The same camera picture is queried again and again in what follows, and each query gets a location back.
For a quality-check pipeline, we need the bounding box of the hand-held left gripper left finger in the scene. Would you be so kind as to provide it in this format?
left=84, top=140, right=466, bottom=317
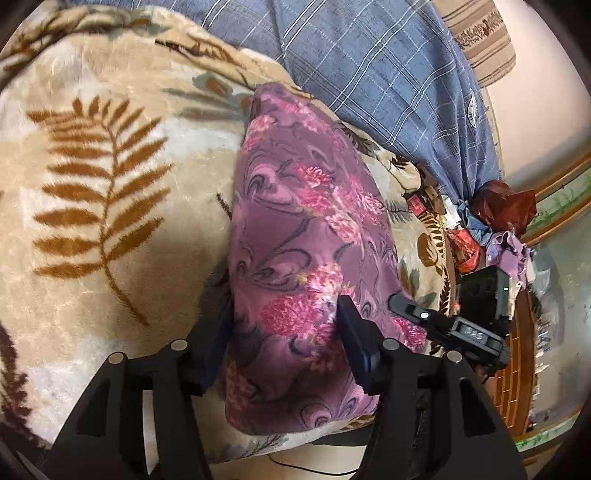
left=46, top=295, right=234, bottom=480

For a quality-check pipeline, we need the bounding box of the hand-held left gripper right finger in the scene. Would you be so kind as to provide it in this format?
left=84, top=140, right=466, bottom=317
left=337, top=295, right=527, bottom=480

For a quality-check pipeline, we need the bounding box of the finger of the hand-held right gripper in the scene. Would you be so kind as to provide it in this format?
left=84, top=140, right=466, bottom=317
left=389, top=294, right=461, bottom=341

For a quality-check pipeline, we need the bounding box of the purple floral pillow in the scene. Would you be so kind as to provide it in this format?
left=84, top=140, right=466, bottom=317
left=224, top=82, right=430, bottom=435

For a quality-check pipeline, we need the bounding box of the red patterned packet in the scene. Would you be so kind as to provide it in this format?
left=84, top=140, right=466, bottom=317
left=445, top=228, right=483, bottom=273

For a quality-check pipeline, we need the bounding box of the small lilac cloth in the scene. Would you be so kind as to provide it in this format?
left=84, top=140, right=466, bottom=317
left=485, top=231, right=532, bottom=287

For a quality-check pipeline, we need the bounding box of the dark red plastic bag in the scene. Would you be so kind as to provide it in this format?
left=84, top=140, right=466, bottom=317
left=471, top=179, right=539, bottom=236

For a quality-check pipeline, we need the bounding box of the wooden framed painted panel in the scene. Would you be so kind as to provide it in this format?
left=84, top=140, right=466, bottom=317
left=501, top=161, right=591, bottom=467

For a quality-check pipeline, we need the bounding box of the beige leaf-print blanket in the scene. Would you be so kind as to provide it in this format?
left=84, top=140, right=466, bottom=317
left=0, top=0, right=458, bottom=464

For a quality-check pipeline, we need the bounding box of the blue checked cloth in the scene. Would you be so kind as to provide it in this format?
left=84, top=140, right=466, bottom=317
left=203, top=0, right=504, bottom=208

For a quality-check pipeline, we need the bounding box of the brown striped pillow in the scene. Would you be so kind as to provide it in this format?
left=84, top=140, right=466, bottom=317
left=431, top=0, right=517, bottom=88

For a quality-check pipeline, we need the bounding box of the black cable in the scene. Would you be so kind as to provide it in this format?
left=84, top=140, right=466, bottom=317
left=268, top=455, right=365, bottom=478

